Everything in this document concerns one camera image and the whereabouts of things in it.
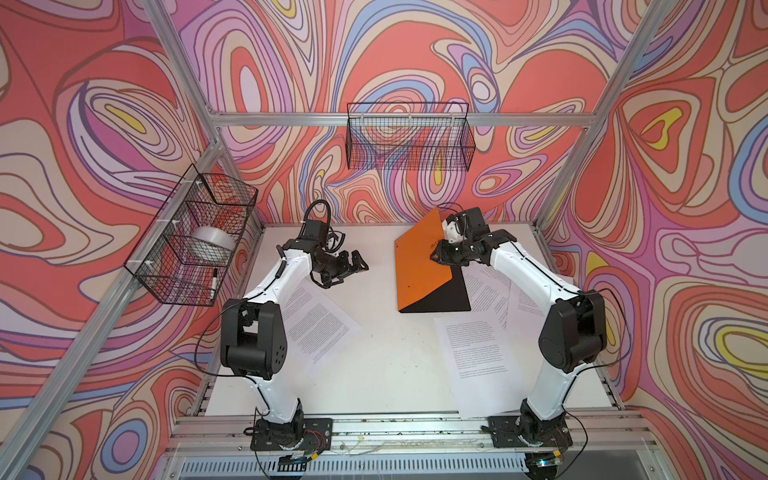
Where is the orange black folder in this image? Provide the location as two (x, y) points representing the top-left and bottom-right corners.
(394, 208), (471, 314)

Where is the printed paper sheet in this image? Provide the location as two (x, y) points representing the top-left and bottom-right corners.
(435, 312), (526, 418)
(462, 263), (511, 329)
(281, 281), (362, 375)
(507, 284), (545, 332)

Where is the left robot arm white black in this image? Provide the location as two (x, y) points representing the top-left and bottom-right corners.
(220, 236), (369, 449)

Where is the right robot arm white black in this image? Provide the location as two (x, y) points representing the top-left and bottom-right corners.
(430, 207), (607, 446)

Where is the marker pen in basket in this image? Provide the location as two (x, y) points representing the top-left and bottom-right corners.
(210, 268), (219, 298)

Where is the white tape roll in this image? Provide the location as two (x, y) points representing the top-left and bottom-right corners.
(189, 226), (235, 265)

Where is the white vented panel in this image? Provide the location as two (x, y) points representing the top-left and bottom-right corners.
(168, 453), (529, 479)

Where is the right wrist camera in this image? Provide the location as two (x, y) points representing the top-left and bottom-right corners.
(442, 219), (460, 241)

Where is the black wire basket back wall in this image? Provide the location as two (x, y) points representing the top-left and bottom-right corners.
(345, 100), (476, 172)

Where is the black wire basket wall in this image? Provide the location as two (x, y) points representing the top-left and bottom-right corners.
(124, 166), (258, 306)
(345, 100), (476, 172)

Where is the black wire basket left wall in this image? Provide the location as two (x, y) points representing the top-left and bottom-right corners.
(124, 166), (258, 306)

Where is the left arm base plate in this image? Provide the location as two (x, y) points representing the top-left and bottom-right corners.
(250, 417), (333, 453)

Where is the aluminium frame back bar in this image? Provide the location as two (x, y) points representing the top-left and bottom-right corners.
(209, 112), (597, 128)

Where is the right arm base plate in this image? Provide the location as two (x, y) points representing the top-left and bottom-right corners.
(481, 414), (573, 450)

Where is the aluminium front rail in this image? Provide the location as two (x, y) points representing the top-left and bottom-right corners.
(166, 410), (660, 455)

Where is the aluminium frame left post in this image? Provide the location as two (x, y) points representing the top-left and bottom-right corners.
(140, 0), (265, 229)

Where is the aluminium frame post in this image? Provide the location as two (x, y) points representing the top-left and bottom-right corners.
(532, 0), (675, 233)
(140, 0), (265, 229)

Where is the aluminium frame right post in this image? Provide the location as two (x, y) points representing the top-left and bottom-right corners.
(532, 0), (675, 233)

